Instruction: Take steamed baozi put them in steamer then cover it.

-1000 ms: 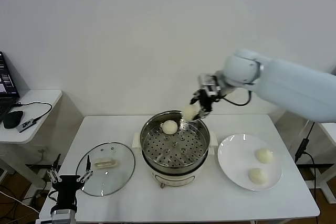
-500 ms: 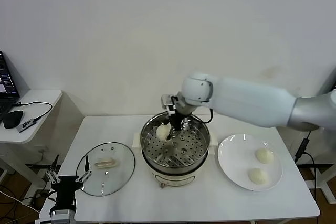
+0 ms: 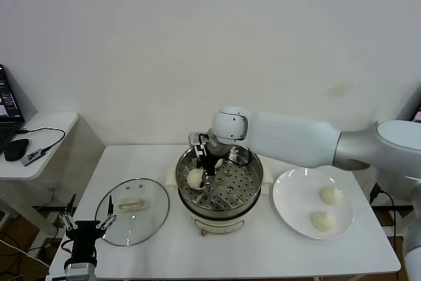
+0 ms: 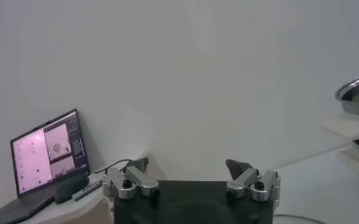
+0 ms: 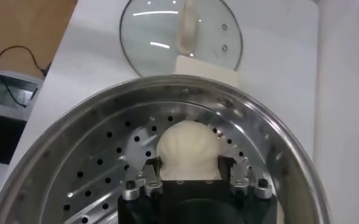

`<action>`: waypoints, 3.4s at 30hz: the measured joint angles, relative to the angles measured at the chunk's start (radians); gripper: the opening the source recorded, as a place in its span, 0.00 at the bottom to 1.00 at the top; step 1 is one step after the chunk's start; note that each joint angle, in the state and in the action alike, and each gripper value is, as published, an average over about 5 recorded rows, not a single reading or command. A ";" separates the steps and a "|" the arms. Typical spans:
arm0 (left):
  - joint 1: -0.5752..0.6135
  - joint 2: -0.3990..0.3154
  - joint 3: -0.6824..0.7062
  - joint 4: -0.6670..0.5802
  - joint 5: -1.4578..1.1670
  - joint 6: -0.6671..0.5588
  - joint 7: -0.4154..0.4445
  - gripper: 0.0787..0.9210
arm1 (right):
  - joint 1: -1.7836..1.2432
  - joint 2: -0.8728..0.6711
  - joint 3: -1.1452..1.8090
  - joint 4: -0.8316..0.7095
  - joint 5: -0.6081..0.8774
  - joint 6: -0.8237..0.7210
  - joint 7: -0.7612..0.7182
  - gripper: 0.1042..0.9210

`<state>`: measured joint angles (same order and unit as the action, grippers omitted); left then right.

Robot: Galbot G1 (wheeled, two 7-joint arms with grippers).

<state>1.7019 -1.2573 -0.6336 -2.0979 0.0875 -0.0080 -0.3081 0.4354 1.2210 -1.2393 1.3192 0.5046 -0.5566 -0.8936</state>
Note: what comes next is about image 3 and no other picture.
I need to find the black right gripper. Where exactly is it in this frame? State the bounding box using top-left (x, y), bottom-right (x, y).
top-left (198, 142), bottom-right (218, 193)

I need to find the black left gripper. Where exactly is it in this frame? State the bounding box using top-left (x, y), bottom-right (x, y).
top-left (59, 193), bottom-right (118, 261)

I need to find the round glass pot lid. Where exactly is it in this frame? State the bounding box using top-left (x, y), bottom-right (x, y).
top-left (94, 178), bottom-right (170, 247)

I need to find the stainless steel steamer basket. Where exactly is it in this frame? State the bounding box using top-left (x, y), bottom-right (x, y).
top-left (175, 138), bottom-right (264, 212)

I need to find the grey usb adapter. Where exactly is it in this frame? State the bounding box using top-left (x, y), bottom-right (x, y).
top-left (23, 147), bottom-right (47, 167)

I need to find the round white plate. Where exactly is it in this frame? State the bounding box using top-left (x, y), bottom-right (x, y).
top-left (272, 168), bottom-right (355, 240)

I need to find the white rounded side table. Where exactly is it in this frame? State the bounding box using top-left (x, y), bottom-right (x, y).
top-left (0, 112), bottom-right (80, 239)

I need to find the black computer mouse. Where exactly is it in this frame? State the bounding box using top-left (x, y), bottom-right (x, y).
top-left (3, 138), bottom-right (30, 163)

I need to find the black laptop with lit screen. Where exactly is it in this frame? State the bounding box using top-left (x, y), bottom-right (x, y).
top-left (0, 64), bottom-right (26, 155)

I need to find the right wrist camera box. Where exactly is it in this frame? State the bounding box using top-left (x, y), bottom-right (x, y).
top-left (188, 132), bottom-right (208, 157)

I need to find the white floor cable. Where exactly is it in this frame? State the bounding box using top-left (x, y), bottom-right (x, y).
top-left (0, 240), bottom-right (52, 267)

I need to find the thin black adapter cable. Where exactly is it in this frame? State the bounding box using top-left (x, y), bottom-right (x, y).
top-left (15, 127), bottom-right (66, 155)

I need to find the black power cable with brick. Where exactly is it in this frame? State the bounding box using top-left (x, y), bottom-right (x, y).
top-left (368, 184), bottom-right (405, 239)

